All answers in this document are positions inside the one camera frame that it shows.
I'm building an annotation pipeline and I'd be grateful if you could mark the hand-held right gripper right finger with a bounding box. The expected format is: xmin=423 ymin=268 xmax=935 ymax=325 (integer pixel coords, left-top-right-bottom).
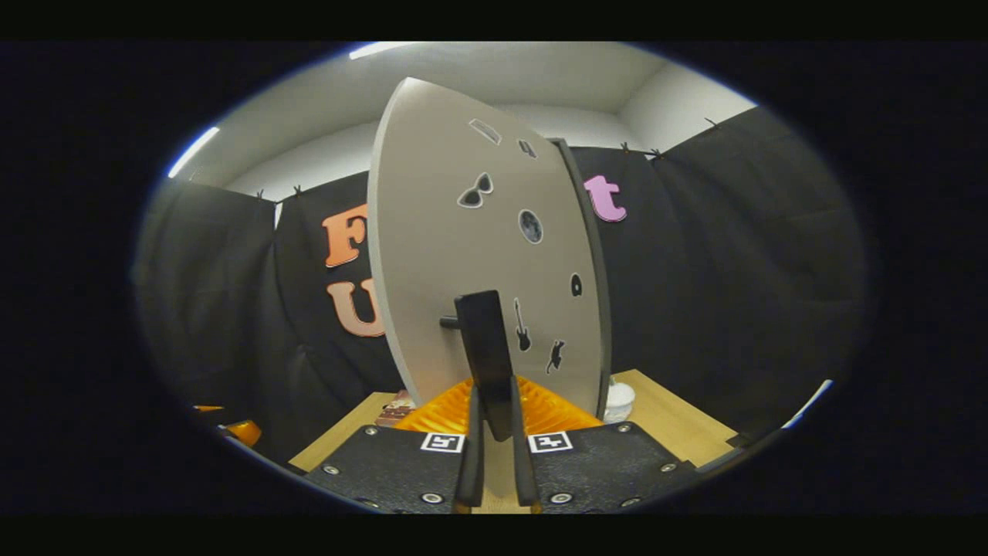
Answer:
xmin=509 ymin=375 xmax=699 ymax=514

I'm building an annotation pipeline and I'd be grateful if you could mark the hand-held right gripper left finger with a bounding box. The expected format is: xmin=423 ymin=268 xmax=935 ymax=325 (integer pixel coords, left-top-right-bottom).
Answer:
xmin=305 ymin=378 xmax=487 ymax=514

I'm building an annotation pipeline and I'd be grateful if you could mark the dark grey cabinet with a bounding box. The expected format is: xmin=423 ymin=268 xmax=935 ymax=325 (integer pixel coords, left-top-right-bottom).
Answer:
xmin=550 ymin=137 xmax=613 ymax=422

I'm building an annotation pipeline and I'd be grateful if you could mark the light grey cabinet door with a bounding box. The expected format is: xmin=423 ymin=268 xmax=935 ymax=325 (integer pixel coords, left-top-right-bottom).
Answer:
xmin=367 ymin=77 xmax=604 ymax=442

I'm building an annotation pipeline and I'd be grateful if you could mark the book with red cover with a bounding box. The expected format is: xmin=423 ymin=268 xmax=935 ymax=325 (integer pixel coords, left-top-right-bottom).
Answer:
xmin=378 ymin=390 xmax=418 ymax=422

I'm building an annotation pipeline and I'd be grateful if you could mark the small white jar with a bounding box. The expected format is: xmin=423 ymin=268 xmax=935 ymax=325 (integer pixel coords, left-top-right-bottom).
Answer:
xmin=604 ymin=378 xmax=637 ymax=423

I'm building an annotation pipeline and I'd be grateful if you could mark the long ceiling light strip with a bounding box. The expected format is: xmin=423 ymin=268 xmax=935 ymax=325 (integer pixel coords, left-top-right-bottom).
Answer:
xmin=349 ymin=41 xmax=414 ymax=61
xmin=167 ymin=126 xmax=222 ymax=179

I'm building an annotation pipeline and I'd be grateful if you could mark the black backdrop cloth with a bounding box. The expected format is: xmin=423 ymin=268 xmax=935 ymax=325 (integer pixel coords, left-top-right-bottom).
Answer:
xmin=131 ymin=107 xmax=873 ymax=464

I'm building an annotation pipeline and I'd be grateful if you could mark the white flat panel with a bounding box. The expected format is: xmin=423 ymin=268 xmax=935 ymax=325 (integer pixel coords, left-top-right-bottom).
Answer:
xmin=782 ymin=378 xmax=834 ymax=430

